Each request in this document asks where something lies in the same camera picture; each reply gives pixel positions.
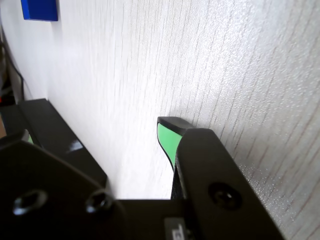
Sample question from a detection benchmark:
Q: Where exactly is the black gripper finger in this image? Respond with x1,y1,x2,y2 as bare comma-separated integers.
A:
0,129,131,240
156,116,288,240

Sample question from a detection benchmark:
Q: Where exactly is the blue wooden cube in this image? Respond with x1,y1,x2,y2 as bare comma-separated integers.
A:
20,0,59,23

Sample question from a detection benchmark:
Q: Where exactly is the black open box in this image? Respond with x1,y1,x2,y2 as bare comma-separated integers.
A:
18,98,109,189

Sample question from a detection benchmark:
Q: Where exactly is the large brown cardboard box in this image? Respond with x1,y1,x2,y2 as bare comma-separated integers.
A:
0,119,8,139

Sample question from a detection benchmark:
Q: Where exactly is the black power cable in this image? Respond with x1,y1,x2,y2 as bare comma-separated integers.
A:
0,29,26,102

